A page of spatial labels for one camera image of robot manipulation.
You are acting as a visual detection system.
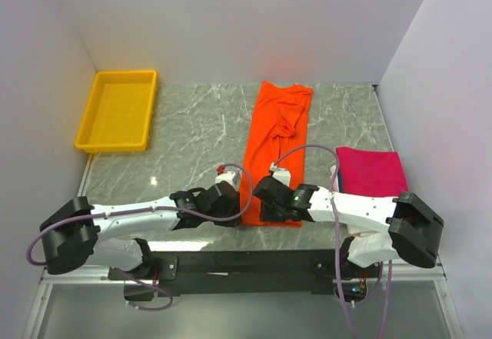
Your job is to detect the orange t shirt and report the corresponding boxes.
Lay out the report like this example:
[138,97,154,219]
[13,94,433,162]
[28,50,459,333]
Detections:
[239,81,314,228]

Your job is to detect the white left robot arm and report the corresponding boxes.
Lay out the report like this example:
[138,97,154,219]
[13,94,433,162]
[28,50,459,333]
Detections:
[39,181,240,279]

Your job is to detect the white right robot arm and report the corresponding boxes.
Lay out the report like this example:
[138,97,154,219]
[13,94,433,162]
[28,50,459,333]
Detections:
[253,176,444,277]

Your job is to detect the pink folded t shirt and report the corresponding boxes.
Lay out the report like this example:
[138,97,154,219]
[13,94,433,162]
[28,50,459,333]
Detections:
[330,165,339,191]

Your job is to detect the navy blue folded t shirt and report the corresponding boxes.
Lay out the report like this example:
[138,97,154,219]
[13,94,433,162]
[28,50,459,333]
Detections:
[337,170,344,193]

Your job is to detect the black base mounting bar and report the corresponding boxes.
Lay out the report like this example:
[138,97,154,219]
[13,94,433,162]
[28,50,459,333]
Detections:
[107,249,384,301]

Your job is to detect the magenta folded t shirt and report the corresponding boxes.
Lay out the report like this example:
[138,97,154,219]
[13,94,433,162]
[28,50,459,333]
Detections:
[336,147,409,198]

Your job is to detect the yellow plastic tray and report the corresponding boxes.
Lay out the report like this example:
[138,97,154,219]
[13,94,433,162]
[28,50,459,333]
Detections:
[74,70,158,154]

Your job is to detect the aluminium frame rail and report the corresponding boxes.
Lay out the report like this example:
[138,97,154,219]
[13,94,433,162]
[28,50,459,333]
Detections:
[40,249,446,284]

